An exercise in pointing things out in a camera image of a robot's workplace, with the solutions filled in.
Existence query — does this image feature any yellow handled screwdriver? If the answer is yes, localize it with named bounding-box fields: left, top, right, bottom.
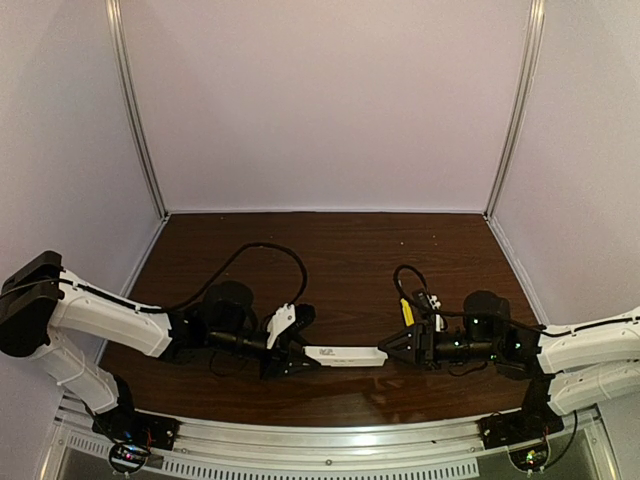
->
left=400, top=298, right=415, bottom=327

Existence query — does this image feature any white remote control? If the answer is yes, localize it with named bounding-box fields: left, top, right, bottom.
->
left=303, top=346, right=388, bottom=368

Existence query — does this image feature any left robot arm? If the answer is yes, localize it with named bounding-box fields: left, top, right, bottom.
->
left=1, top=251, right=318, bottom=424

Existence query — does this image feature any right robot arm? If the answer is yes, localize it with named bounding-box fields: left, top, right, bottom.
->
left=378, top=290, right=639, bottom=416

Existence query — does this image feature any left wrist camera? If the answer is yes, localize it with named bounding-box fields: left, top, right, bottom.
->
left=266, top=304, right=316, bottom=349

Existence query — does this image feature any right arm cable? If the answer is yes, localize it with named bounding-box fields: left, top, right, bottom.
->
left=393, top=264, right=469, bottom=319

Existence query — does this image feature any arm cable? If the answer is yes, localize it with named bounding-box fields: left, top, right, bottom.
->
left=164, top=241, right=309, bottom=314
left=393, top=264, right=469, bottom=319

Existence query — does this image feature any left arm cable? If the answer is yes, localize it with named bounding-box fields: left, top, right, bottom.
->
left=164, top=241, right=309, bottom=314

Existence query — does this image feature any front aluminium rail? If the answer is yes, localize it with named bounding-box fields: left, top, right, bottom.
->
left=36, top=411, right=621, bottom=479

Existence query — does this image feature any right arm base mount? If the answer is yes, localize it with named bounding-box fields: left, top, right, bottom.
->
left=477, top=410, right=564, bottom=475

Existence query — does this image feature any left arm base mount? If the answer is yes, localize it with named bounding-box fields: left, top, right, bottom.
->
left=89, top=411, right=180, bottom=477

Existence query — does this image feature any right aluminium frame post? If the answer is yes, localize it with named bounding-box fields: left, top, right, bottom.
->
left=484, top=0, right=546, bottom=222

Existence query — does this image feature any aluminium frame post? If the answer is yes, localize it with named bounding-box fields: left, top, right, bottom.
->
left=105, top=0, right=169, bottom=221
left=484, top=0, right=546, bottom=222

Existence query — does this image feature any left aluminium frame post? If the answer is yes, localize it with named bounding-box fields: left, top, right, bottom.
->
left=105, top=0, right=169, bottom=221

